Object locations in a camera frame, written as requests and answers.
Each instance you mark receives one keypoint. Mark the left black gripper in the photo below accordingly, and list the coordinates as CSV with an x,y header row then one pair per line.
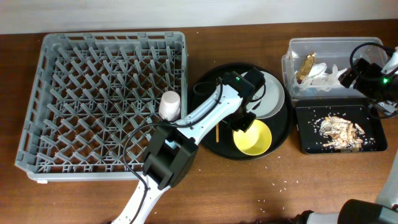
x,y
245,125

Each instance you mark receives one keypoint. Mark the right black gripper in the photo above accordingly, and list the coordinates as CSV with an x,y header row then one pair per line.
x,y
368,71

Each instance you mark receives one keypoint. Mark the yellow bowl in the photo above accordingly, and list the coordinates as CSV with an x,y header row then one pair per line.
x,y
255,141

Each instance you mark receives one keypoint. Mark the food scraps pile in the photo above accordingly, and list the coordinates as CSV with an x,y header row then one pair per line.
x,y
340,135

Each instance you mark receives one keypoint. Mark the brown foil wrapper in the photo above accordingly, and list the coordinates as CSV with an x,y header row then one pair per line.
x,y
305,68

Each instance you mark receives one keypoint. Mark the pink plastic cup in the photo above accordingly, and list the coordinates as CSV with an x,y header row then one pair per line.
x,y
170,105

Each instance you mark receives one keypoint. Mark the light blue plastic cup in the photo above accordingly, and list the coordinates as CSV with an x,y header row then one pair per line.
x,y
171,144

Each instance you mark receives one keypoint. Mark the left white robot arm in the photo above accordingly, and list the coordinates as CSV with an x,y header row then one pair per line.
x,y
163,167

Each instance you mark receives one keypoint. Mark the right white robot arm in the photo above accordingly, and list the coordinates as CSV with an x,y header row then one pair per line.
x,y
336,178

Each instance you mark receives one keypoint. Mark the crumpled white plastic waste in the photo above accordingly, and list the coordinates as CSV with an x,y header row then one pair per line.
x,y
320,80

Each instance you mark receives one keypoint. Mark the clear plastic waste bin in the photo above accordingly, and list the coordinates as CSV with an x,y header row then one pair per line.
x,y
329,50

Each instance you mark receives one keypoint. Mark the black rectangular waste tray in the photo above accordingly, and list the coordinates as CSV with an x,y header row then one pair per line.
x,y
311,113

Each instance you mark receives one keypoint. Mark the grey plastic dishwasher rack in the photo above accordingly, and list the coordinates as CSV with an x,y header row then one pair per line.
x,y
91,95

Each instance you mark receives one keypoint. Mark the left wooden chopstick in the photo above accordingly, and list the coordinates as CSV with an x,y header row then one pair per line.
x,y
217,131

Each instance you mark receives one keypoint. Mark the white round plate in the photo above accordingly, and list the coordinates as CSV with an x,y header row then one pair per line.
x,y
269,99

